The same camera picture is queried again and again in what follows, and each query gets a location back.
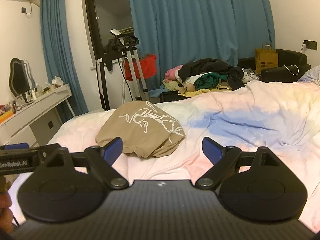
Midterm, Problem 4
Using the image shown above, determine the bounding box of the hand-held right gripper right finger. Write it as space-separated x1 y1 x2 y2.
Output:
195 137 281 190

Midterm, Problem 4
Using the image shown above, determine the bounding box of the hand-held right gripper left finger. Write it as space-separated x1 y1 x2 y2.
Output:
42 137 129 190

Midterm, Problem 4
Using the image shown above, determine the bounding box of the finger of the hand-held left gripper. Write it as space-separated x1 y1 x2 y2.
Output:
4 142 30 151

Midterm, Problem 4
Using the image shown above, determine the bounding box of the beige t-shirt with white print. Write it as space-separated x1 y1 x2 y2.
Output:
95 101 186 158

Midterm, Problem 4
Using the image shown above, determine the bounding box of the pile of clothes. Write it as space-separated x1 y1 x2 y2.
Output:
162 58 258 97

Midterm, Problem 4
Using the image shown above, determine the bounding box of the person's left hand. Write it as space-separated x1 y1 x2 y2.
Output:
0 194 13 233

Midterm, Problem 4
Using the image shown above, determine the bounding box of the yellow box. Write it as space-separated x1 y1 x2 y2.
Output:
0 112 13 124

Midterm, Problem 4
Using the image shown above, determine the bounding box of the pastel tie-dye blanket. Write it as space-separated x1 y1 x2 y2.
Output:
7 65 320 233

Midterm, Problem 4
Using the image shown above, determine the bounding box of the white dressing desk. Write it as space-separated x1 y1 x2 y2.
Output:
0 84 73 148

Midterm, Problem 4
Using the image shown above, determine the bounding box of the row of cosmetic bottles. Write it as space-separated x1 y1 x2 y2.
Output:
24 82 53 103

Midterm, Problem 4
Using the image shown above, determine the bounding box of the wavy vanity mirror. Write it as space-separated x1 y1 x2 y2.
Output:
9 57 36 98

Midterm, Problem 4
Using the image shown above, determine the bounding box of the red cloth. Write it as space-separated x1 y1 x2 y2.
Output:
125 54 157 81

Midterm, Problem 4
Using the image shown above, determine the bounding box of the narrow blue curtain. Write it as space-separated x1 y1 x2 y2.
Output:
40 0 89 123

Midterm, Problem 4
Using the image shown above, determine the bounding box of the brown paper bag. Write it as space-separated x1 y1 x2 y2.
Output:
255 42 279 74

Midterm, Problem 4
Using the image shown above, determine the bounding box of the black armchair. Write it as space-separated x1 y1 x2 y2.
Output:
237 49 312 83

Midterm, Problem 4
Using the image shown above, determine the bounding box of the wide blue curtain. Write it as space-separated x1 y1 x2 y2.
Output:
126 0 275 98

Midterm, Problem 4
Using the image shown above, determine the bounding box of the light blue pillow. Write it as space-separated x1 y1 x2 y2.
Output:
297 65 320 86

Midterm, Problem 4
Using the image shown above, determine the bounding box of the black white upright frame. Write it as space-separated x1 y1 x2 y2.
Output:
96 58 111 111

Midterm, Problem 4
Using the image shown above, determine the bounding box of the white cable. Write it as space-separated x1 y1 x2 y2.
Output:
284 65 299 76

